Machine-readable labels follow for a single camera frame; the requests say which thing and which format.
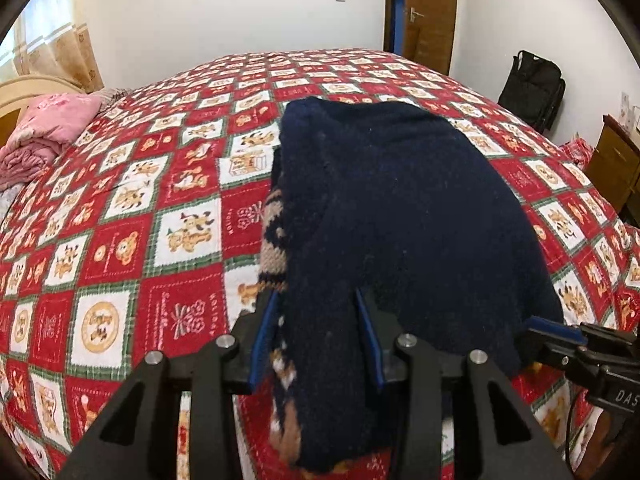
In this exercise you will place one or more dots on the red checkered bear quilt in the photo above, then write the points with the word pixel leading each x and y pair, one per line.
pixel 150 200

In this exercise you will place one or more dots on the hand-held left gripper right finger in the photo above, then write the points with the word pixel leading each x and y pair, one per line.
pixel 371 347

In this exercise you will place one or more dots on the red patterned cloth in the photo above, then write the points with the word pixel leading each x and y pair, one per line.
pixel 577 152

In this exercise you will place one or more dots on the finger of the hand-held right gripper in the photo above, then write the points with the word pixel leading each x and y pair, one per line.
pixel 555 331
pixel 547 352

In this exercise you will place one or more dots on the navy patterned knit sweater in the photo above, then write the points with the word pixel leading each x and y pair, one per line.
pixel 400 200

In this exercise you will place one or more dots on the white wall socket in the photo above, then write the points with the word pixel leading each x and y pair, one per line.
pixel 625 106

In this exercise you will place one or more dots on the brown wooden cabinet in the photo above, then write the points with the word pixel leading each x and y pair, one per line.
pixel 612 165

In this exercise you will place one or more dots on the pink folded blanket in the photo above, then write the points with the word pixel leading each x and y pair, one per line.
pixel 45 130

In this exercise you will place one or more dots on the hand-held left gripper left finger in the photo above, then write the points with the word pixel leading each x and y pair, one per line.
pixel 264 342

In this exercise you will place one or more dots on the beige patterned curtain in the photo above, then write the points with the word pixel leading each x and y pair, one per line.
pixel 65 45

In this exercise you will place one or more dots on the cream wooden headboard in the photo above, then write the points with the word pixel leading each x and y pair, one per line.
pixel 20 92

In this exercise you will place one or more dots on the brown wooden door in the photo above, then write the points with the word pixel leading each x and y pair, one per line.
pixel 430 15

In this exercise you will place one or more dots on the black backpack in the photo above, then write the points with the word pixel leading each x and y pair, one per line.
pixel 532 87

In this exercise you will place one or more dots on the grey floral pillow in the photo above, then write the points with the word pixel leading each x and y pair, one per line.
pixel 9 200

